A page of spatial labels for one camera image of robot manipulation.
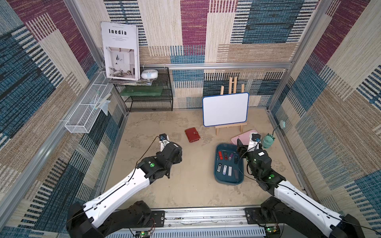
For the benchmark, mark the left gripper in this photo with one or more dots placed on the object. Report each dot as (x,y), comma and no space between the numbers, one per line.
(178,158)

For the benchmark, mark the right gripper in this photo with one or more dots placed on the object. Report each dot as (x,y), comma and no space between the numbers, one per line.
(243,151)

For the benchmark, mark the purple usb drive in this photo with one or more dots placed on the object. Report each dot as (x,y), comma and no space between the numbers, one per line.
(230,157)

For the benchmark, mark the teal plastic storage box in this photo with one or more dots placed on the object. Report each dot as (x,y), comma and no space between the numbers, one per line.
(228,166)

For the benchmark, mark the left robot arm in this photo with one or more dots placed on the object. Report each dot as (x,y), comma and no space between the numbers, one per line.
(101,217)

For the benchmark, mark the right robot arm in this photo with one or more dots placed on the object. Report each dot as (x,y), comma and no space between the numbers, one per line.
(299,210)

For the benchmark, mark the pink plastic lid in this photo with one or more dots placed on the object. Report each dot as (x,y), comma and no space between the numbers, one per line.
(244,138)

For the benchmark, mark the red leather wallet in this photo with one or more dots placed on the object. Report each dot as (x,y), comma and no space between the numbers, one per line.
(192,135)

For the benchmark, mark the wooden easel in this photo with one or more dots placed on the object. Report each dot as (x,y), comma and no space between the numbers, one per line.
(234,106)

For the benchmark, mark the green board on shelf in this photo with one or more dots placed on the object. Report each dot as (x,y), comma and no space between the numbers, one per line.
(141,91)

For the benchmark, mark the white round device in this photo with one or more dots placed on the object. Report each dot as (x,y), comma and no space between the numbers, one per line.
(149,74)

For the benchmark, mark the Inedia magazine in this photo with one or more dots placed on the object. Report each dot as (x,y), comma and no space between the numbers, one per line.
(121,50)

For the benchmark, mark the white board blue frame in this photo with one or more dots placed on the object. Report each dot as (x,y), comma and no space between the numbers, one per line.
(211,112)

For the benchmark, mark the black wire shelf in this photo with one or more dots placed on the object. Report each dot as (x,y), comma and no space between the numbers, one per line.
(148,103)

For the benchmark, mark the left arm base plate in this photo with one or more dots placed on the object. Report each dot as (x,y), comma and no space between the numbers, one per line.
(157,219)

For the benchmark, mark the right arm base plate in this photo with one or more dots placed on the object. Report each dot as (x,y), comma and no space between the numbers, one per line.
(254,216)

